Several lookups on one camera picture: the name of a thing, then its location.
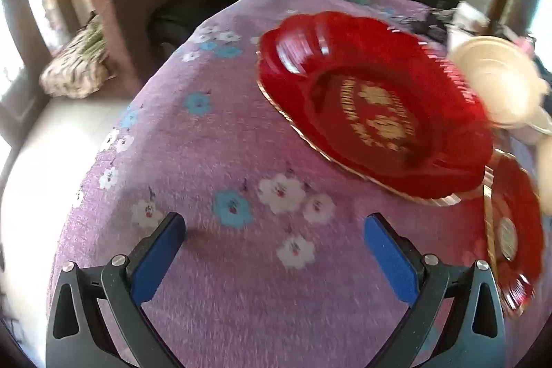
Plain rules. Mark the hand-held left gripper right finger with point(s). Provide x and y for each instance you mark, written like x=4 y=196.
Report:
x=390 y=260

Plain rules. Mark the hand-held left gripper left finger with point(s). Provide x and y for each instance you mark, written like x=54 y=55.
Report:
x=159 y=260

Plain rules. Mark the small red plate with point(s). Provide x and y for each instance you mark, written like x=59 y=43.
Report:
x=524 y=221

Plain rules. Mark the large red plate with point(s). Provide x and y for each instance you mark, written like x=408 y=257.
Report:
x=345 y=113

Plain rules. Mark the cream plastic bowl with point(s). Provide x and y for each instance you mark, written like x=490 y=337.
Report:
x=537 y=131
x=491 y=79

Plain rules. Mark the purple floral blanket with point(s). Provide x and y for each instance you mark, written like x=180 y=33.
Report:
x=215 y=135

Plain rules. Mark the floral cushion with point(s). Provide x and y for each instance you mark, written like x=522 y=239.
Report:
x=73 y=66

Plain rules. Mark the brown armchair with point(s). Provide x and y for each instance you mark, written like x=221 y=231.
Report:
x=129 y=6

